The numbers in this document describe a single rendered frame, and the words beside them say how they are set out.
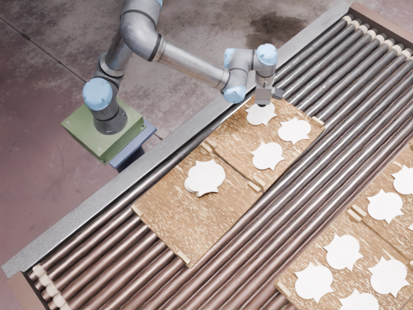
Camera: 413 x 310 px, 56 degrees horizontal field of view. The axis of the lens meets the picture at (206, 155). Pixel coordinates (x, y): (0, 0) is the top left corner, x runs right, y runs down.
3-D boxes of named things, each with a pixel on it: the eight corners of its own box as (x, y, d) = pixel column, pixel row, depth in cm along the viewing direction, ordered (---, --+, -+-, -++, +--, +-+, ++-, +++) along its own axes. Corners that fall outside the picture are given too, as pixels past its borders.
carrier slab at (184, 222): (130, 208, 158) (129, 207, 157) (201, 144, 171) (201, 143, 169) (190, 269, 145) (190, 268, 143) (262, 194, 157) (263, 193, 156)
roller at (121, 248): (50, 304, 146) (45, 301, 142) (369, 32, 203) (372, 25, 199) (57, 313, 144) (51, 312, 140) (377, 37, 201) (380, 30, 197)
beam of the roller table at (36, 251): (7, 269, 155) (-1, 266, 150) (338, 8, 216) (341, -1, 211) (18, 286, 152) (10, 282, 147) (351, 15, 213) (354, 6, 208)
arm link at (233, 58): (222, 66, 140) (252, 68, 139) (225, 42, 145) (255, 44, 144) (222, 80, 147) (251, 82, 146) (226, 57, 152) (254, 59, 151)
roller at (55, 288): (43, 293, 148) (38, 291, 144) (361, 27, 205) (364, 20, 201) (50, 303, 146) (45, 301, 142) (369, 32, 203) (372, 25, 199)
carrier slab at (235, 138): (203, 143, 171) (202, 141, 170) (263, 87, 184) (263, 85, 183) (264, 192, 158) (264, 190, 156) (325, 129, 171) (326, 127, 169)
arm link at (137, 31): (117, 32, 117) (252, 95, 135) (126, 6, 122) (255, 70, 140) (107, 53, 126) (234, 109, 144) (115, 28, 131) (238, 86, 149)
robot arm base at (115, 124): (87, 125, 175) (80, 112, 166) (109, 101, 180) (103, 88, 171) (112, 141, 170) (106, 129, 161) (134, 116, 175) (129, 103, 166)
